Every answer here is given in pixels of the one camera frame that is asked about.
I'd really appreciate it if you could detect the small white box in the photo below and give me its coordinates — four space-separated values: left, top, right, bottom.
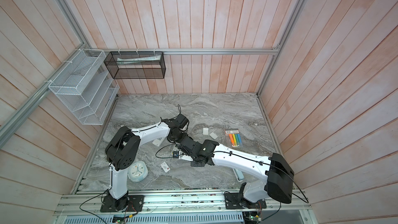
161 162 171 173

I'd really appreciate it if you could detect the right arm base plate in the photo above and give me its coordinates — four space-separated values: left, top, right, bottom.
223 183 267 209

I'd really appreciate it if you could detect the black mesh basket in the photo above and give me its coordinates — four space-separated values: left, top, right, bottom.
104 51 166 79

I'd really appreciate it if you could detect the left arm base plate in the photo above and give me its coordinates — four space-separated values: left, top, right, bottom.
100 193 145 213

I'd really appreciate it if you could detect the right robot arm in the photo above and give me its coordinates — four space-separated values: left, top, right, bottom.
176 135 294 204

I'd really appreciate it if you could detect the colored highlighter pack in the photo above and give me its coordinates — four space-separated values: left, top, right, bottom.
225 129 243 147

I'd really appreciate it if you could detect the white wire shelf rack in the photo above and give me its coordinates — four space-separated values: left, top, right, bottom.
49 49 119 125

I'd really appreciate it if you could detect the paper in black basket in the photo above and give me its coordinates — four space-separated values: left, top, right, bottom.
117 55 162 65

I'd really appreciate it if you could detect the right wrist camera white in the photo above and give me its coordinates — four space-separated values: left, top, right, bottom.
172 151 184 159

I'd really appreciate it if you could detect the white blue alarm clock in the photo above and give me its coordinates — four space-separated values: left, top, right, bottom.
127 161 149 183

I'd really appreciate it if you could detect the small white plastic piece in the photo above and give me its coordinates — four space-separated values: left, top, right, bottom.
209 132 218 140

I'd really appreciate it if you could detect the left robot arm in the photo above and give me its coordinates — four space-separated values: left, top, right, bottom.
105 114 189 211

